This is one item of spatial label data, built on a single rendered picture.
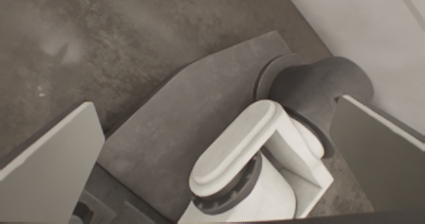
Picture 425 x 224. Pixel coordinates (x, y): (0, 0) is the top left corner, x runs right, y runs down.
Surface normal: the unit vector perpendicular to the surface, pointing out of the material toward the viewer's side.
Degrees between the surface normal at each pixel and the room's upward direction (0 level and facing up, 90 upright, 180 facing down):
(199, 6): 0
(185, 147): 0
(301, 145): 24
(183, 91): 0
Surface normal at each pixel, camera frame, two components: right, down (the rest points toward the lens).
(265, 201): 0.44, -0.02
